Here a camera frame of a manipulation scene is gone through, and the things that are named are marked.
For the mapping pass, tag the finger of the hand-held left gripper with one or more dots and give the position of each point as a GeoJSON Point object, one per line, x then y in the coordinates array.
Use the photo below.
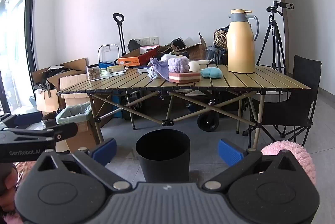
{"type": "Point", "coordinates": [27, 119]}
{"type": "Point", "coordinates": [65, 131]}

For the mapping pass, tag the purple fluffy scrunchie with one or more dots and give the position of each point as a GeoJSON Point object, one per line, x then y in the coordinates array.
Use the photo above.
{"type": "Point", "coordinates": [178, 64]}

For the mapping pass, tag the blue plush toy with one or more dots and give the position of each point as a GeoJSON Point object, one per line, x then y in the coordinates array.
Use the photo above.
{"type": "Point", "coordinates": [211, 73]}

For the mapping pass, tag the wicker ball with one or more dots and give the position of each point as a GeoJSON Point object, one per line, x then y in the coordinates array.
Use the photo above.
{"type": "Point", "coordinates": [220, 39]}

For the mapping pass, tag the black bag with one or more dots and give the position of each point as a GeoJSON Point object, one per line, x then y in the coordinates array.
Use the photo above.
{"type": "Point", "coordinates": [134, 44]}

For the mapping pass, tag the white wall socket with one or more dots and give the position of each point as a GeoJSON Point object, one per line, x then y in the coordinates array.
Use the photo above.
{"type": "Point", "coordinates": [146, 41]}
{"type": "Point", "coordinates": [154, 40]}
{"type": "Point", "coordinates": [139, 42]}

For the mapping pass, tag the large open cardboard box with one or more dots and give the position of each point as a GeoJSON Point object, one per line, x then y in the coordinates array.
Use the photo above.
{"type": "Point", "coordinates": [73, 80]}

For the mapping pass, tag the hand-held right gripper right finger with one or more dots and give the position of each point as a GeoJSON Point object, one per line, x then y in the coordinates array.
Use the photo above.
{"type": "Point", "coordinates": [230, 152]}

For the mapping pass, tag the black folding chair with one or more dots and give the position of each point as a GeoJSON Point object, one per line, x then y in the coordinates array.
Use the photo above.
{"type": "Point", "coordinates": [288, 109]}

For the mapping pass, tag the black round bin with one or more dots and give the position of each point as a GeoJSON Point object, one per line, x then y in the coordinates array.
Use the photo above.
{"type": "Point", "coordinates": [162, 156]}

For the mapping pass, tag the white round roll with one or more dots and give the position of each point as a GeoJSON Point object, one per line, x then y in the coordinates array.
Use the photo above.
{"type": "Point", "coordinates": [194, 67]}

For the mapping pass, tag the folding wagon with black wheels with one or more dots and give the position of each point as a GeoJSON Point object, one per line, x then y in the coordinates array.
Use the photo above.
{"type": "Point", "coordinates": [208, 121]}

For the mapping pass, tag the tan folding table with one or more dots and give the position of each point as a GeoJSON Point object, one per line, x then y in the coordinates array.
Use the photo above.
{"type": "Point", "coordinates": [235, 82]}

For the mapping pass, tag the open brown cardboard box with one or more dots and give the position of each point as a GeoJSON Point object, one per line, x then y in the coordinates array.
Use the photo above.
{"type": "Point", "coordinates": [195, 51]}

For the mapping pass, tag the clear snack jar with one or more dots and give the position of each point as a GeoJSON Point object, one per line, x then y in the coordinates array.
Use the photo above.
{"type": "Point", "coordinates": [93, 73]}

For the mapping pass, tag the cardboard box with plastic liner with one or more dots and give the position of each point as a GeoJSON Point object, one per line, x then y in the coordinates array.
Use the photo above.
{"type": "Point", "coordinates": [83, 132]}

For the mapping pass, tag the person's left hand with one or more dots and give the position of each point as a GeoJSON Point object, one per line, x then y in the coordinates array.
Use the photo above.
{"type": "Point", "coordinates": [11, 179]}

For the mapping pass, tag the yellow thermos jug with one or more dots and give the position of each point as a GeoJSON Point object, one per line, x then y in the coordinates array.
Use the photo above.
{"type": "Point", "coordinates": [240, 51]}

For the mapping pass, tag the metal folding frame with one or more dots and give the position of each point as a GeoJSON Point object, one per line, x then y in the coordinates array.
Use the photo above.
{"type": "Point", "coordinates": [108, 45]}

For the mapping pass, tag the black door frame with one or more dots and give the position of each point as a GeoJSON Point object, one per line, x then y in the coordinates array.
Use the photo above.
{"type": "Point", "coordinates": [31, 30]}

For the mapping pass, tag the pink sponge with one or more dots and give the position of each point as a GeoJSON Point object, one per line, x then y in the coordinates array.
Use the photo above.
{"type": "Point", "coordinates": [184, 77]}

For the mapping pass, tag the blue storage box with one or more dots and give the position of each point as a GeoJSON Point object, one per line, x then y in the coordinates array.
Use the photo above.
{"type": "Point", "coordinates": [119, 112]}

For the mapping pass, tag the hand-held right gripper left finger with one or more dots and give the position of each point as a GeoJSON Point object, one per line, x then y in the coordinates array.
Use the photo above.
{"type": "Point", "coordinates": [104, 152]}

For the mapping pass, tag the pink fluffy rug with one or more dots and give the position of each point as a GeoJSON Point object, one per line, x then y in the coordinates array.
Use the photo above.
{"type": "Point", "coordinates": [301, 158]}

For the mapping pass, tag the blue flat box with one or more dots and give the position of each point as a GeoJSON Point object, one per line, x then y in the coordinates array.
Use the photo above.
{"type": "Point", "coordinates": [106, 65]}

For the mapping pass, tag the white green packet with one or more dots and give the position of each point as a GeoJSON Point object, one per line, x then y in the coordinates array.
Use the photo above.
{"type": "Point", "coordinates": [115, 69]}

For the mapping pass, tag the black camera tripod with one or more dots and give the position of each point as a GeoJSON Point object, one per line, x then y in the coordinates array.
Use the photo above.
{"type": "Point", "coordinates": [272, 22]}

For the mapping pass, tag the orange cardboard box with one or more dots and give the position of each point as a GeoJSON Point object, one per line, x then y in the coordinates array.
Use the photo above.
{"type": "Point", "coordinates": [138, 56]}

